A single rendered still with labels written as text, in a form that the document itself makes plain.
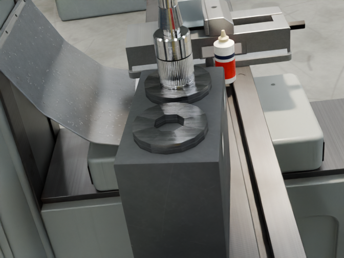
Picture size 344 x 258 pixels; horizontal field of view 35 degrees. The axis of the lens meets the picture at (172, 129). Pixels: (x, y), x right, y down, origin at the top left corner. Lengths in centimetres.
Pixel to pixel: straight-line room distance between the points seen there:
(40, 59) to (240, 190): 54
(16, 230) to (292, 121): 63
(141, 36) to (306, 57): 217
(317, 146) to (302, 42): 232
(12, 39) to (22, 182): 29
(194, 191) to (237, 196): 21
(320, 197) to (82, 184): 52
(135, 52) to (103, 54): 240
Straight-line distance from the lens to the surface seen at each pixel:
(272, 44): 117
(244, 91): 107
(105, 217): 121
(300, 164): 116
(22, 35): 117
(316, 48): 337
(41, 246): 127
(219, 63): 108
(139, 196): 63
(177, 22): 67
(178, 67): 69
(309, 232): 130
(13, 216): 118
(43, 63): 117
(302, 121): 118
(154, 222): 66
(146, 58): 115
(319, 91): 294
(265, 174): 86
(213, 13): 115
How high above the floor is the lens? 151
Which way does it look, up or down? 34 degrees down
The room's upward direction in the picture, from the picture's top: 8 degrees counter-clockwise
